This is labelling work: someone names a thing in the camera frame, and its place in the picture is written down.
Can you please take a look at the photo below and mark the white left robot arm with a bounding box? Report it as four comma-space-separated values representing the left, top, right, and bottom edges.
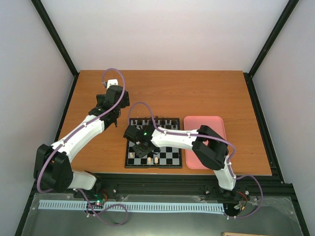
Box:
33, 79, 129, 198

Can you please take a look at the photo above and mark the dark chess piece row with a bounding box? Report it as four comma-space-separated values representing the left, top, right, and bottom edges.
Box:
129, 116, 180, 130

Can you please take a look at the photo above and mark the black frame post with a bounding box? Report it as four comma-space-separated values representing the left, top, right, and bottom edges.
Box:
248, 0, 300, 77
31, 0, 79, 77

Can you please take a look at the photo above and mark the black white chessboard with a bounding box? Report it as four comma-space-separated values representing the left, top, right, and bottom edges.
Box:
124, 118, 183, 169

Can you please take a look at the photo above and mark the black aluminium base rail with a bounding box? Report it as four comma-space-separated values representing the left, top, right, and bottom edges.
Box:
73, 173, 293, 201

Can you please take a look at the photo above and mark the left black frame post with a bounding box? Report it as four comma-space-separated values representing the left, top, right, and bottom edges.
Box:
31, 0, 79, 77

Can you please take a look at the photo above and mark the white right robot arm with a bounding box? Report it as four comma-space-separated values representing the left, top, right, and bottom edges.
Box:
123, 125, 236, 191

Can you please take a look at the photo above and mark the pink tray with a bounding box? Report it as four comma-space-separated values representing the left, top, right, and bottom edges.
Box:
183, 116, 226, 170

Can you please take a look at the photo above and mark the light blue cable duct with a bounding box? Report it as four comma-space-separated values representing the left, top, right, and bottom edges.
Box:
38, 200, 224, 214

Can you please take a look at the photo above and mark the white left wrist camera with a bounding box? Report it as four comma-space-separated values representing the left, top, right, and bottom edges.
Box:
105, 79, 119, 88

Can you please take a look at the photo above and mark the right black frame post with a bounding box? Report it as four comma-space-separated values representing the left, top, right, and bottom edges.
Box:
248, 0, 300, 77

